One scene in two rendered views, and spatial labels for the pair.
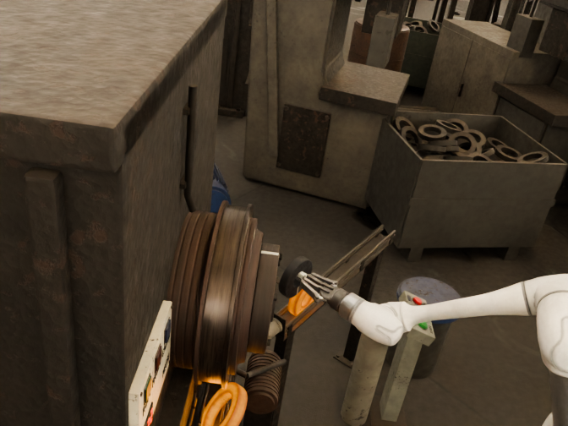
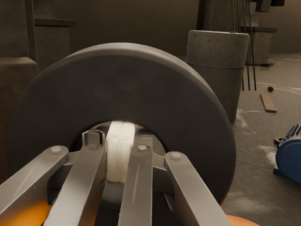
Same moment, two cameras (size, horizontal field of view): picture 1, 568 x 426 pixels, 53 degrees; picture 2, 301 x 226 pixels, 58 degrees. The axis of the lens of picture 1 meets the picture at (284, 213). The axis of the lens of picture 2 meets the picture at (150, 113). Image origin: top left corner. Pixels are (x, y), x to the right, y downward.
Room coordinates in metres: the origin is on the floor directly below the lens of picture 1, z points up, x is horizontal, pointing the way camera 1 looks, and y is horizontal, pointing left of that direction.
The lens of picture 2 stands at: (1.56, -0.23, 0.94)
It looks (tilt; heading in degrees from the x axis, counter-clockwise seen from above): 19 degrees down; 56
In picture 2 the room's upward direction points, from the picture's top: 4 degrees clockwise
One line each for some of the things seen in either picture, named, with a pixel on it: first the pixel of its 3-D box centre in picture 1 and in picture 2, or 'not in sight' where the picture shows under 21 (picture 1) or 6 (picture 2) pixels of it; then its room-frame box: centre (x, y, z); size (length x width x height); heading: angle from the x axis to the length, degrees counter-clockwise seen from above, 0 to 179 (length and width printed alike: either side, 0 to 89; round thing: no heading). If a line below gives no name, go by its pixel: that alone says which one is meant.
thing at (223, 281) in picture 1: (227, 292); not in sight; (1.17, 0.11, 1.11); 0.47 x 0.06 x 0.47; 1
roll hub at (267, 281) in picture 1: (264, 297); not in sight; (1.17, 0.02, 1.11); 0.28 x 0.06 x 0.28; 1
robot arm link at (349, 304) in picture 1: (351, 307); not in sight; (1.52, -0.27, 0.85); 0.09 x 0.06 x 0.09; 146
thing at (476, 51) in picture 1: (479, 95); not in sight; (5.30, -1.64, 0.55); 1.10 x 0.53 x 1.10; 21
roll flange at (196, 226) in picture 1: (195, 288); not in sight; (1.16, 0.20, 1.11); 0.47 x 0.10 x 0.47; 1
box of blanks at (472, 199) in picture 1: (451, 182); not in sight; (3.64, -1.12, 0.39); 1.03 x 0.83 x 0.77; 106
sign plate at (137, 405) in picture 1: (152, 375); not in sight; (0.82, 0.21, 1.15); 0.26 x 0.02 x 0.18; 1
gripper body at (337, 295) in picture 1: (333, 296); not in sight; (1.56, -0.21, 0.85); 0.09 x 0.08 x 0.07; 56
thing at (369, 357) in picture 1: (364, 374); not in sight; (1.82, -0.45, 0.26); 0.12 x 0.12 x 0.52
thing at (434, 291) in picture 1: (420, 329); not in sight; (2.23, -0.76, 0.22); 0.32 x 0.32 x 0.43
